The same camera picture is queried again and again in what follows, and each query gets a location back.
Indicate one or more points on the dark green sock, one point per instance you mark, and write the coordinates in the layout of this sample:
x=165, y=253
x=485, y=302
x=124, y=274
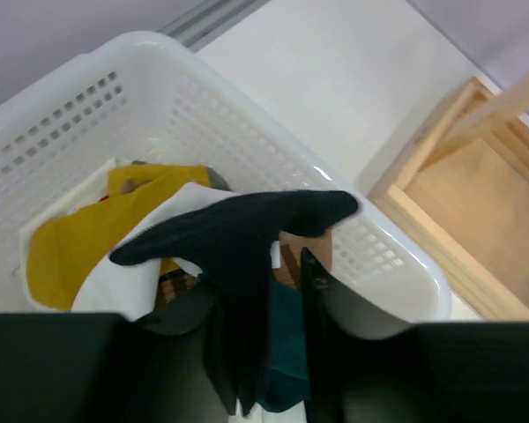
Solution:
x=288, y=376

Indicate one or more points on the plain black sock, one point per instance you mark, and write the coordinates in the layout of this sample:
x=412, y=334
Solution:
x=231, y=241

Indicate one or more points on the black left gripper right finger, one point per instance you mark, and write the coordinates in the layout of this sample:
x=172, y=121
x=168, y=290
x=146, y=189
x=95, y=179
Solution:
x=367, y=365

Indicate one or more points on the brown striped sock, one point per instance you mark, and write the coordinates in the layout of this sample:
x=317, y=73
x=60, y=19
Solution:
x=175, y=280

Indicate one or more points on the wooden clothes rack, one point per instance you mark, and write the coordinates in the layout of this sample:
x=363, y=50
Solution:
x=460, y=189

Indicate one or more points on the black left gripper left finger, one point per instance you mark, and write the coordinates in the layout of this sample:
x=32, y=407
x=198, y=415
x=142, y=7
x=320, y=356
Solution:
x=97, y=367

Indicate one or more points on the yellow sock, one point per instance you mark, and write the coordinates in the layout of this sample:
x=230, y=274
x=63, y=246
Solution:
x=64, y=250

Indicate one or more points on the white plastic basket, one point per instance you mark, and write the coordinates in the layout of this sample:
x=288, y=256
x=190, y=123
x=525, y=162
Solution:
x=140, y=96

